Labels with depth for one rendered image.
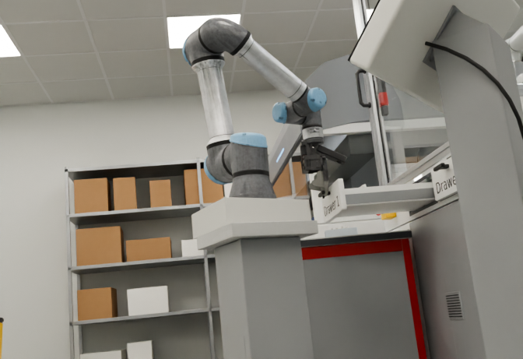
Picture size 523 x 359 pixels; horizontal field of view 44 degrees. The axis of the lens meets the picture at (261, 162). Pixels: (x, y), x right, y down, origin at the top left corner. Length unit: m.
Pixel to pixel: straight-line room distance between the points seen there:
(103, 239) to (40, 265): 0.81
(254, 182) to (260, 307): 0.37
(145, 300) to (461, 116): 4.86
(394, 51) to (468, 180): 0.29
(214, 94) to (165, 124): 4.57
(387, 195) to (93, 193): 4.22
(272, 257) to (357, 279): 0.63
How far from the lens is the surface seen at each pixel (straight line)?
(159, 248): 6.06
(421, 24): 1.35
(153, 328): 6.43
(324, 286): 2.42
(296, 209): 1.96
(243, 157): 1.99
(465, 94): 1.36
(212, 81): 2.18
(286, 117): 2.31
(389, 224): 2.82
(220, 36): 2.13
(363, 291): 2.46
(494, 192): 1.31
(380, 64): 1.29
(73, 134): 6.79
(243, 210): 1.87
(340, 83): 3.36
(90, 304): 6.05
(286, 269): 1.91
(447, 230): 2.26
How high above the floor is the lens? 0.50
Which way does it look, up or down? 13 degrees up
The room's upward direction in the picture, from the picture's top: 6 degrees counter-clockwise
